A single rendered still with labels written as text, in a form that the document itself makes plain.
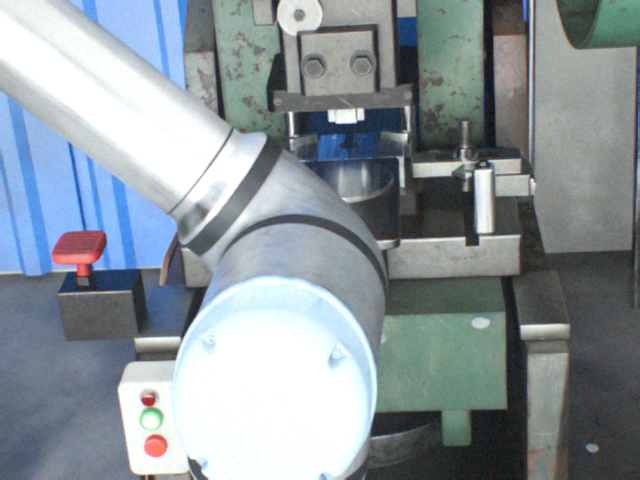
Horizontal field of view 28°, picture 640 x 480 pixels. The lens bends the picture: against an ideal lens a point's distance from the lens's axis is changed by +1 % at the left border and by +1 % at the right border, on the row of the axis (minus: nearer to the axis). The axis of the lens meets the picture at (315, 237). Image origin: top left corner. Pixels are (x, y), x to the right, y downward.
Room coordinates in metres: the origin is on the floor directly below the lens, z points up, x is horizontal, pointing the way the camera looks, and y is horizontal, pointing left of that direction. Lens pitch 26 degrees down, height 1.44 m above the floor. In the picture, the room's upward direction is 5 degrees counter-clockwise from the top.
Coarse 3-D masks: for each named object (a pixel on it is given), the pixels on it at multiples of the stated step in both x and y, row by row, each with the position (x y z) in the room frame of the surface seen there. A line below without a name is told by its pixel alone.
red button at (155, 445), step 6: (150, 438) 1.27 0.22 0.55; (156, 438) 1.27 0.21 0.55; (162, 438) 1.27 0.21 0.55; (144, 444) 1.27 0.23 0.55; (150, 444) 1.27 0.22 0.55; (156, 444) 1.27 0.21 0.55; (162, 444) 1.27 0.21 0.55; (150, 450) 1.27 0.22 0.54; (156, 450) 1.27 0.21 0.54; (162, 450) 1.27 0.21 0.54; (156, 456) 1.27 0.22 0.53
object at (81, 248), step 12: (60, 240) 1.42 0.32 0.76; (72, 240) 1.41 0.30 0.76; (84, 240) 1.41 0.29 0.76; (96, 240) 1.41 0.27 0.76; (60, 252) 1.38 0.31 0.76; (72, 252) 1.38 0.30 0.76; (84, 252) 1.38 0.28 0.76; (96, 252) 1.38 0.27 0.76; (60, 264) 1.38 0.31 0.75; (72, 264) 1.38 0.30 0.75; (84, 264) 1.39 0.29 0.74
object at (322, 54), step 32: (288, 0) 1.52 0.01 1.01; (320, 0) 1.52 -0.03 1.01; (352, 0) 1.52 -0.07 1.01; (384, 0) 1.52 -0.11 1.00; (288, 32) 1.52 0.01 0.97; (320, 32) 1.50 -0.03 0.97; (352, 32) 1.49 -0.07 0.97; (384, 32) 1.52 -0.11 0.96; (288, 64) 1.53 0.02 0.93; (320, 64) 1.48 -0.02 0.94; (352, 64) 1.49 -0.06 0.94; (384, 64) 1.52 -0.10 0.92
